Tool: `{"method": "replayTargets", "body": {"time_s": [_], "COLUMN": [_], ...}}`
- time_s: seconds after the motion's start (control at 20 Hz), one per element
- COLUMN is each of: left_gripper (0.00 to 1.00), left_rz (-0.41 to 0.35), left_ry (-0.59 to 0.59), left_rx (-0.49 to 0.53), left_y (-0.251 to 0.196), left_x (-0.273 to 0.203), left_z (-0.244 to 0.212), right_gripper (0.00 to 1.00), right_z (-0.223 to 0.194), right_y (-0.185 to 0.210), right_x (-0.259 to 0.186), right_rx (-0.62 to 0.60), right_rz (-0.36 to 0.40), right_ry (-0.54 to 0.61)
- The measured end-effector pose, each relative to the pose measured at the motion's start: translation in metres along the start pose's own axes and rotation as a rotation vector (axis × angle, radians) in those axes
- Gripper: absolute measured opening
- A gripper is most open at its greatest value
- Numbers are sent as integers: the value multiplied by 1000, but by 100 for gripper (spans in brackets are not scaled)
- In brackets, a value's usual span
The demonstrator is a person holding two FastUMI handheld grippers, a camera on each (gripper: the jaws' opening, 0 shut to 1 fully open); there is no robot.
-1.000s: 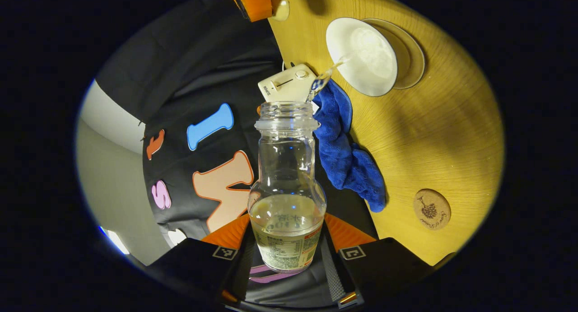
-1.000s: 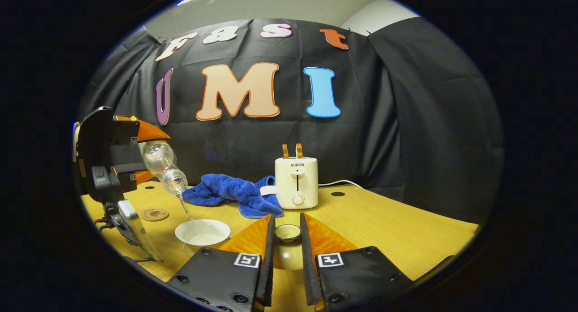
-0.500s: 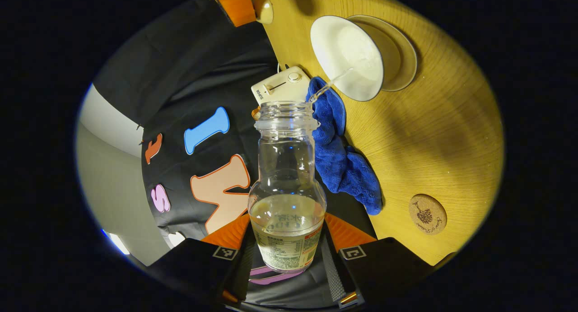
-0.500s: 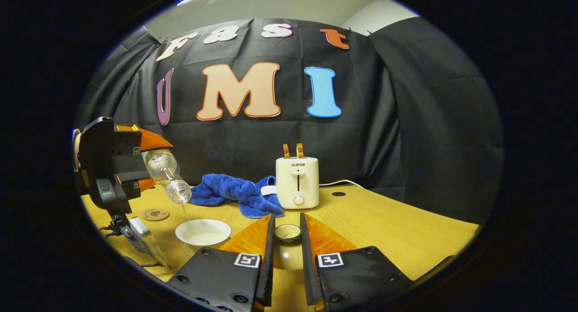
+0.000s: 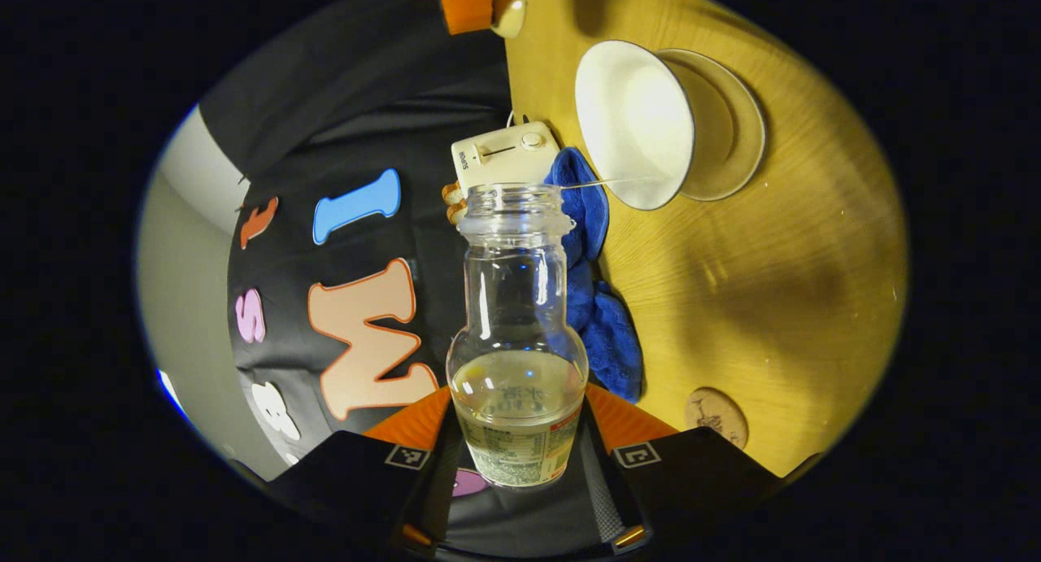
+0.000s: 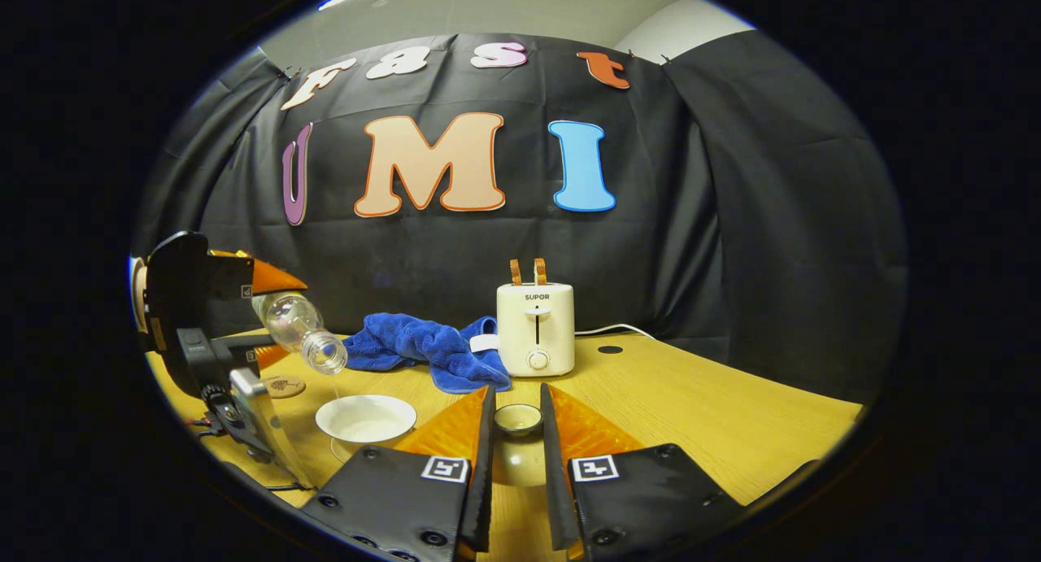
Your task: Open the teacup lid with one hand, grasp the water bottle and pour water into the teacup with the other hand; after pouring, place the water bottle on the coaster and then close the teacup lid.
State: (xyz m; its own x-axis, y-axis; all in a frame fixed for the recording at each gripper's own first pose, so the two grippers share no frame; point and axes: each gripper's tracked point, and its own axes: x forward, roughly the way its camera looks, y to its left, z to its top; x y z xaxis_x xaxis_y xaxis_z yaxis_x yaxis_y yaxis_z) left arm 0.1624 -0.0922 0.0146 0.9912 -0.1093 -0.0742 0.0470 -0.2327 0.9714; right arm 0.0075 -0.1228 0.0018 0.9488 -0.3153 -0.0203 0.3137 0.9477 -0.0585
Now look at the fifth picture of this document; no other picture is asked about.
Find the blue towel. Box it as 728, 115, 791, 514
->
543, 146, 643, 403

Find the cream ceramic saucer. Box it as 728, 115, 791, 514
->
657, 48, 767, 203

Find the clear plastic water bottle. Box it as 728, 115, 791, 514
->
446, 183, 590, 488

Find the round cork coaster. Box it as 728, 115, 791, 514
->
685, 387, 749, 450

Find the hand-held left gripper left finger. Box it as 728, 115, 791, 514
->
268, 386, 466, 551

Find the white toaster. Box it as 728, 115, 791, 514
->
451, 121, 562, 194

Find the cream ceramic teacup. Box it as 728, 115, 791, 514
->
574, 40, 697, 211

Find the cream teacup lid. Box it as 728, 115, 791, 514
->
490, 0, 528, 40

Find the black backdrop cloth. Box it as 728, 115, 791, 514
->
198, 0, 611, 559

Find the ceiling light panel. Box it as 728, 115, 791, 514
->
157, 370, 189, 421

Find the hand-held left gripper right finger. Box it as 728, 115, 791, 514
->
581, 383, 786, 551

